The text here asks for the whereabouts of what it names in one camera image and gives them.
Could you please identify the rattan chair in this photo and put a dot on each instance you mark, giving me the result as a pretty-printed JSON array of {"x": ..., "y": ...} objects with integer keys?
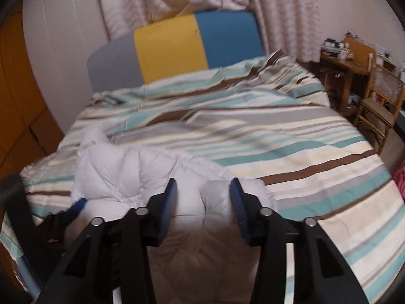
[{"x": 384, "y": 101}]

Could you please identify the pink cushion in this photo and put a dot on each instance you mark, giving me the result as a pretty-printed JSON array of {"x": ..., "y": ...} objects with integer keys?
[{"x": 400, "y": 183}]

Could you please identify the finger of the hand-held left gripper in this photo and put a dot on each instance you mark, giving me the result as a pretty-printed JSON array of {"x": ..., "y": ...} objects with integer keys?
[{"x": 78, "y": 206}]

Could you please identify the white puffer jacket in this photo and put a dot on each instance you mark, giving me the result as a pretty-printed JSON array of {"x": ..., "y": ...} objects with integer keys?
[{"x": 202, "y": 196}]

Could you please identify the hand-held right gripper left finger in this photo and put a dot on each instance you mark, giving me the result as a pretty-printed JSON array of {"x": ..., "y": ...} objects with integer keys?
[{"x": 166, "y": 212}]

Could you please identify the dark storage box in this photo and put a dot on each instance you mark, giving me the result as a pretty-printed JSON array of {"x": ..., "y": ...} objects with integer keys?
[{"x": 332, "y": 49}]

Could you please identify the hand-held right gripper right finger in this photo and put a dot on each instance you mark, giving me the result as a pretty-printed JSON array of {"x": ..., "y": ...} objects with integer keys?
[{"x": 242, "y": 212}]

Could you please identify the wooden wardrobe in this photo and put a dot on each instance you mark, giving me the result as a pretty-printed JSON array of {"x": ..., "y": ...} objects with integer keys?
[{"x": 19, "y": 85}]

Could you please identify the grey yellow blue headboard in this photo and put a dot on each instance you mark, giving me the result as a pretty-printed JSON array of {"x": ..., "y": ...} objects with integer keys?
[{"x": 171, "y": 50}]

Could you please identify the striped bed cover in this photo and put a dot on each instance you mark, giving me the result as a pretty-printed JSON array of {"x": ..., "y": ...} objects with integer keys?
[{"x": 253, "y": 133}]

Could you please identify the wooden desk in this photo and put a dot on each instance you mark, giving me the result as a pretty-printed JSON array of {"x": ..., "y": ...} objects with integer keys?
[{"x": 348, "y": 65}]

